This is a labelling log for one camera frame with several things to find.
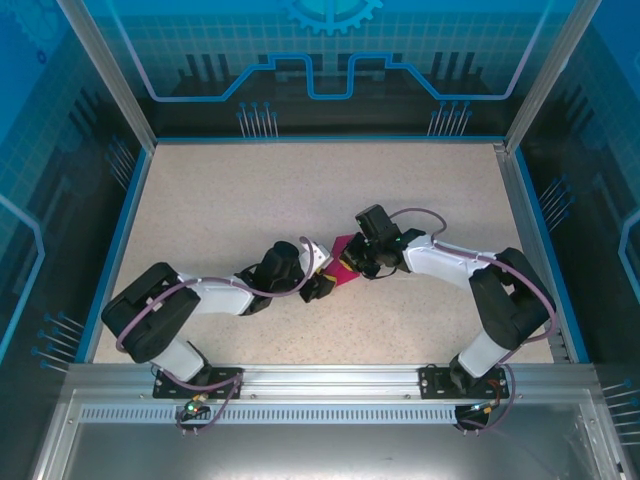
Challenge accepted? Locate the magenta cloth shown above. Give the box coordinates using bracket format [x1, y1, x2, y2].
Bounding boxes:
[319, 233, 362, 289]

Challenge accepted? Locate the aluminium mounting rail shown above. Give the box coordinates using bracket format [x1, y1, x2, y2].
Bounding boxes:
[67, 363, 599, 401]

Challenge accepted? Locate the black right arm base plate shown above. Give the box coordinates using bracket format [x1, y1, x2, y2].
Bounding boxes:
[418, 364, 511, 401]

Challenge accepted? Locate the steel sheet panel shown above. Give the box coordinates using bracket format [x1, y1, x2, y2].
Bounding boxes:
[29, 389, 626, 480]

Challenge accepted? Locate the aluminium frame post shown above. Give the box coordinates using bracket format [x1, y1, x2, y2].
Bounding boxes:
[504, 0, 604, 151]
[55, 0, 159, 151]

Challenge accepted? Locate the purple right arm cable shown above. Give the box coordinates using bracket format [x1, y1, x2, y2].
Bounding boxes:
[389, 207, 559, 432]

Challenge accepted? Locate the blue table edge strip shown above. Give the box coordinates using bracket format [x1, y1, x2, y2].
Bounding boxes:
[152, 133, 511, 144]
[513, 148, 591, 364]
[81, 147, 156, 365]

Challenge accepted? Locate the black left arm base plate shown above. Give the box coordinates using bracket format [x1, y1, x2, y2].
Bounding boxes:
[153, 366, 245, 401]

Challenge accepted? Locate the aluminium side rail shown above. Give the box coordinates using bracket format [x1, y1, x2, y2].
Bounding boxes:
[493, 142, 574, 364]

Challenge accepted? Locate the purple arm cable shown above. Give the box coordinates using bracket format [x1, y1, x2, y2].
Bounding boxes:
[389, 207, 559, 432]
[115, 239, 317, 437]

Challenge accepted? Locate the slotted grey cable duct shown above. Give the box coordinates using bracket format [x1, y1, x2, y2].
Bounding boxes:
[79, 407, 461, 424]

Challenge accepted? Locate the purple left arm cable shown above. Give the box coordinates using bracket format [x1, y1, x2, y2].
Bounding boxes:
[115, 239, 317, 437]

